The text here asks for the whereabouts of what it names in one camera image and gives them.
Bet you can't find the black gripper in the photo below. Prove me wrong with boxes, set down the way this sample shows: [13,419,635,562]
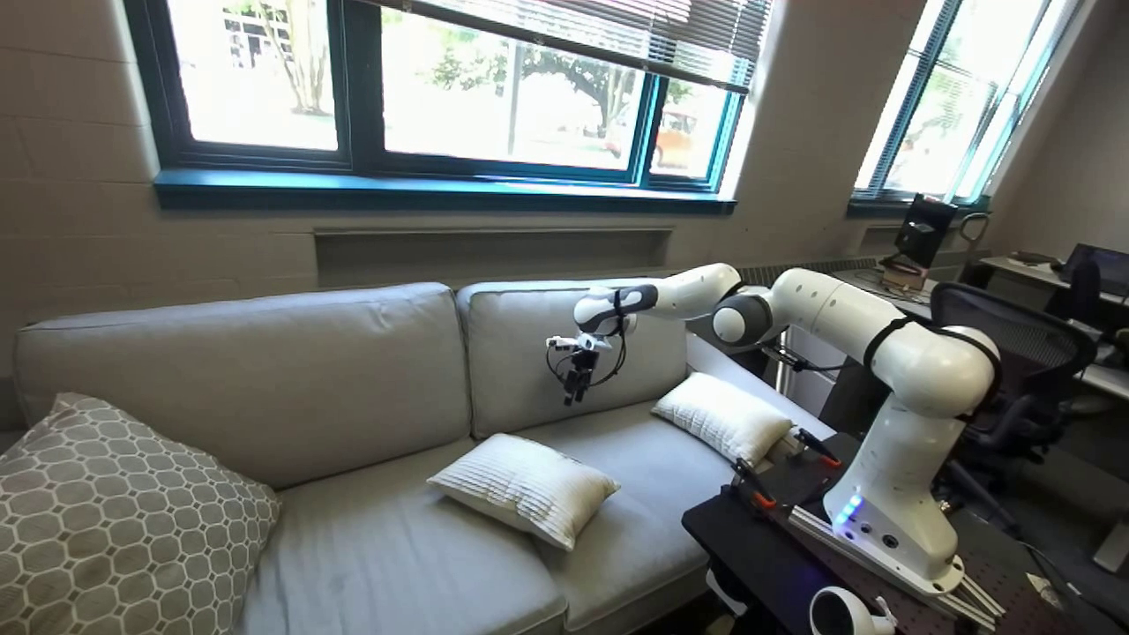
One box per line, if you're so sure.
[557,346,602,406]

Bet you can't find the white striped pillow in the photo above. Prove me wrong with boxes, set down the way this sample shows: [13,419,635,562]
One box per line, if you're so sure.
[425,430,622,555]
[649,372,793,470]

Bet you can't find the grey sofa seat cushion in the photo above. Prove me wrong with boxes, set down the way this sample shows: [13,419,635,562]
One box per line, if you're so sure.
[234,436,576,635]
[515,400,743,630]

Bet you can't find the grey fabric sofa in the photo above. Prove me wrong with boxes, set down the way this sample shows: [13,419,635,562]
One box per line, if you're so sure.
[9,274,841,635]

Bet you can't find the black robot table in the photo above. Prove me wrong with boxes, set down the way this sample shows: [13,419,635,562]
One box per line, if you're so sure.
[682,427,1026,635]

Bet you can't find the white VR controller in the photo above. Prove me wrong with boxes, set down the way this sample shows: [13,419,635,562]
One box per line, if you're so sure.
[806,581,904,635]

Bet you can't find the black device by window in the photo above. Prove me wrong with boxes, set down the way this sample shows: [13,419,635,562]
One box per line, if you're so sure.
[894,195,987,271]

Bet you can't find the black office chair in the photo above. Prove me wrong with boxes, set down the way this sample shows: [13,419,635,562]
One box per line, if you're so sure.
[930,280,1104,497]

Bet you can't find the wide blue framed window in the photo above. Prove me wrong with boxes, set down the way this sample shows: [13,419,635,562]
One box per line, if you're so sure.
[119,0,754,215]

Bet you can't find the narrow blue framed window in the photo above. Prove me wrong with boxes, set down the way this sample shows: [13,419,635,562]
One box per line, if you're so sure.
[847,0,1091,223]

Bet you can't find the grey lattice pattern pillow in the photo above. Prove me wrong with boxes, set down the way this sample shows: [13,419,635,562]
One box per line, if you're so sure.
[0,387,287,635]

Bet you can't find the white desk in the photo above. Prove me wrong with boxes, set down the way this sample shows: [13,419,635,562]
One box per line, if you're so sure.
[973,252,1129,401]

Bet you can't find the black monitor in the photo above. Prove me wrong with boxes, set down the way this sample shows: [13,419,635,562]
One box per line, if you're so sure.
[1055,241,1129,311]

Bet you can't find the black orange handled clamp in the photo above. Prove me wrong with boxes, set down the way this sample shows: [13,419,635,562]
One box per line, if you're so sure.
[721,470,788,516]
[788,423,842,470]

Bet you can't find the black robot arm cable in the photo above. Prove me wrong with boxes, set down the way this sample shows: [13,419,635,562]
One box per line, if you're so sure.
[543,287,954,400]

